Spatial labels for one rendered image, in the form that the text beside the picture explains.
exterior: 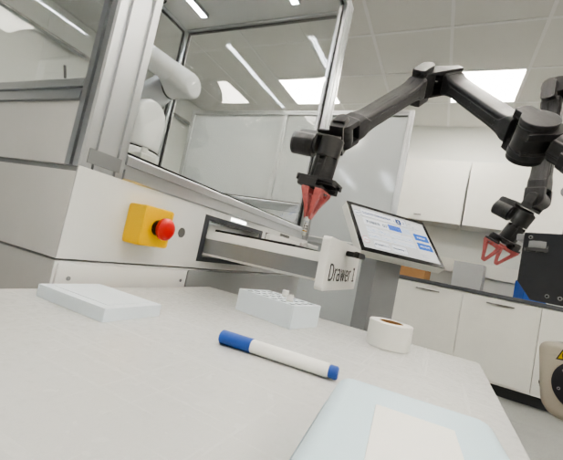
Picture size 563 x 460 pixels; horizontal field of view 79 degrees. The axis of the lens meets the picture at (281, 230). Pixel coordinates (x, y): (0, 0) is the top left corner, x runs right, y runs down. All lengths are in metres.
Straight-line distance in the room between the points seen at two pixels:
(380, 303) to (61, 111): 1.53
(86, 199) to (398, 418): 0.54
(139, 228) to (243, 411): 0.43
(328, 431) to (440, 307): 3.58
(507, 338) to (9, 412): 3.71
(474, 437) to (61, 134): 0.65
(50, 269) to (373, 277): 1.43
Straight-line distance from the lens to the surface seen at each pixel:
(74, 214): 0.62
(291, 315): 0.56
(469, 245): 4.47
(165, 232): 0.64
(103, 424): 0.25
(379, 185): 2.58
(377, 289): 1.78
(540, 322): 3.82
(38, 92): 0.77
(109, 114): 0.65
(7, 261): 0.73
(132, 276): 0.71
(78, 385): 0.29
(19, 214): 0.72
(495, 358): 3.81
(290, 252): 0.73
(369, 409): 0.21
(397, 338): 0.59
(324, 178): 0.81
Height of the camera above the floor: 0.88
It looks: 4 degrees up
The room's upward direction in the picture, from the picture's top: 12 degrees clockwise
